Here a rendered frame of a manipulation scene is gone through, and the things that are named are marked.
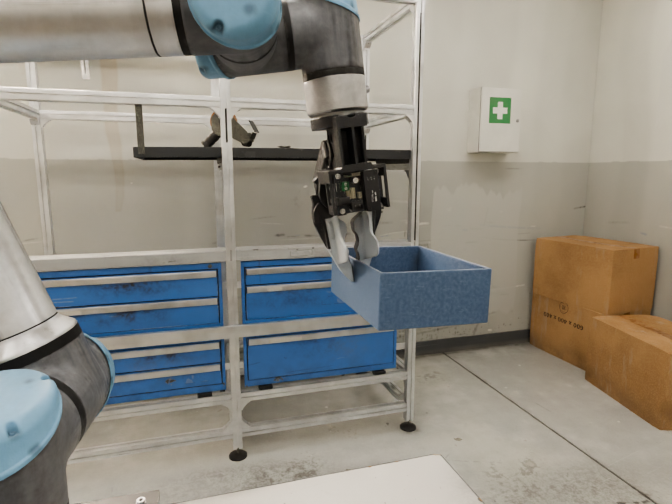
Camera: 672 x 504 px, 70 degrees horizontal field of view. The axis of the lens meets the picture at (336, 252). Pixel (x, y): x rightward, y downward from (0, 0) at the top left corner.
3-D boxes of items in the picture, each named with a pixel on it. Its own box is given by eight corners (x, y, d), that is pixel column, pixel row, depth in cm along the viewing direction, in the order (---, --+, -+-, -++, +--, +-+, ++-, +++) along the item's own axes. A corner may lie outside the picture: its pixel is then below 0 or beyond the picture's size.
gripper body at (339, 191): (332, 222, 55) (318, 115, 53) (315, 215, 64) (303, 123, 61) (393, 212, 57) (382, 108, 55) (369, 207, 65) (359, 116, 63)
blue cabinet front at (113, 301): (38, 412, 187) (22, 272, 178) (225, 388, 208) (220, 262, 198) (36, 416, 184) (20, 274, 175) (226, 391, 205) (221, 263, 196)
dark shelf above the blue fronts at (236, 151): (144, 163, 224) (143, 150, 223) (380, 164, 259) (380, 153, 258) (133, 161, 182) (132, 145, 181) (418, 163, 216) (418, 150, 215)
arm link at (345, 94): (298, 88, 60) (358, 82, 62) (303, 125, 61) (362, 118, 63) (310, 77, 53) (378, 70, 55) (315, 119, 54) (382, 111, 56)
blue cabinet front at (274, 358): (244, 386, 210) (240, 261, 201) (394, 367, 231) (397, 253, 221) (245, 388, 207) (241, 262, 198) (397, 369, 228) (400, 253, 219)
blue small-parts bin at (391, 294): (330, 291, 75) (331, 247, 74) (417, 287, 79) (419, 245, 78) (378, 331, 56) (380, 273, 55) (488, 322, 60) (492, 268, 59)
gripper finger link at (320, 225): (318, 251, 62) (310, 183, 60) (315, 249, 63) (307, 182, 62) (352, 245, 63) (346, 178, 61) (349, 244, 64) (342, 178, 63)
